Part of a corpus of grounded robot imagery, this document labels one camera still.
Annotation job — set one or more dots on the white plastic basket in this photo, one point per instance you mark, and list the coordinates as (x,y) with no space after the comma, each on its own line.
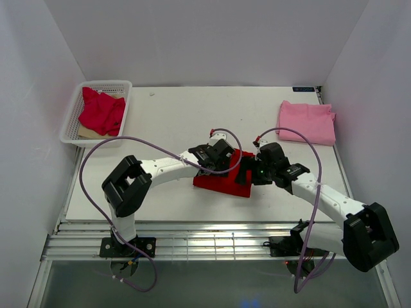
(69,130)

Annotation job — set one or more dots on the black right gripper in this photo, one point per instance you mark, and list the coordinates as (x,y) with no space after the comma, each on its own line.
(256,181)

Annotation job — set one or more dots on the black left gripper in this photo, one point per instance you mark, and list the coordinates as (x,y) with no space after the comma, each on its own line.
(224,166)

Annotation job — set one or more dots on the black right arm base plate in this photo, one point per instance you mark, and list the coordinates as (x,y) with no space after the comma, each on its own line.
(284,246)

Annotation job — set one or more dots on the red t shirt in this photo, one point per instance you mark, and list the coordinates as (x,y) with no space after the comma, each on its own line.
(235,183)

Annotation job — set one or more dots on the blue label on table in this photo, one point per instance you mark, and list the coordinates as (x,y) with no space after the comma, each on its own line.
(303,89)

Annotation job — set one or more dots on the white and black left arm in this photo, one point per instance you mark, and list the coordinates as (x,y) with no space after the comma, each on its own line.
(128,184)

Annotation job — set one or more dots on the beige cloth in basket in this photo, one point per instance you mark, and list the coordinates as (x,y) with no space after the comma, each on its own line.
(86,133)

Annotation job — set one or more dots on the folded pink t shirt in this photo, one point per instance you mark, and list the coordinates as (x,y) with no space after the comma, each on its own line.
(315,122)

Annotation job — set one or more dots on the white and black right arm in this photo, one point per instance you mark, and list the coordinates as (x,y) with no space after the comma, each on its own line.
(362,233)

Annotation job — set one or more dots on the crimson shirt in basket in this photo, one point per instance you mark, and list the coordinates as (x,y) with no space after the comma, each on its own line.
(102,113)

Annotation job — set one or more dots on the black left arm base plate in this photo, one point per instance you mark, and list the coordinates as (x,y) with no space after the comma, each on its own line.
(111,248)

